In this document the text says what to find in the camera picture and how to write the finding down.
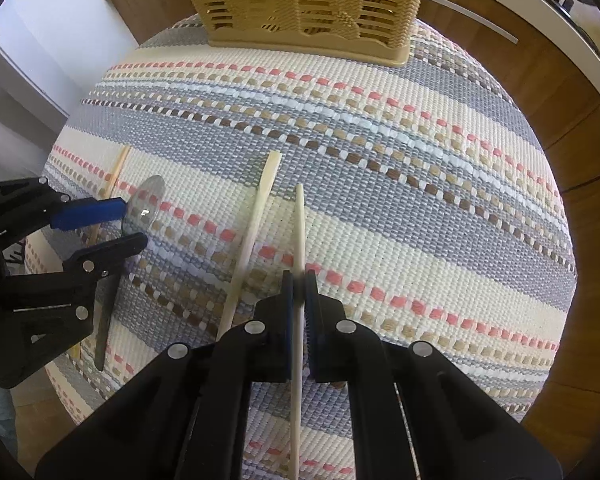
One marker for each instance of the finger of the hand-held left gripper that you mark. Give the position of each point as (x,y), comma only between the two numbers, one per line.
(90,212)
(80,270)

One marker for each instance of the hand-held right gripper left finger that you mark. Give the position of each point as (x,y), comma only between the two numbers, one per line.
(287,305)

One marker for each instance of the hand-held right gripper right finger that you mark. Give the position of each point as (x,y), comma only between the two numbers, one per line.
(311,310)

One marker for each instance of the grey translucent plastic spoon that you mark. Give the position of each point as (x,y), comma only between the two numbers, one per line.
(145,200)

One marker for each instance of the wooden chopstick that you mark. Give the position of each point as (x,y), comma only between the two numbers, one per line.
(300,230)
(114,177)
(255,232)

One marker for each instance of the yellow plastic slotted basket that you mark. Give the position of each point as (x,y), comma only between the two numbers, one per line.
(280,0)

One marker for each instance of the striped woven table mat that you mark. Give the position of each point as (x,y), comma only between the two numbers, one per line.
(405,185)

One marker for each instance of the black gas cooktop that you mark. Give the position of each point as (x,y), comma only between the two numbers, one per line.
(580,10)

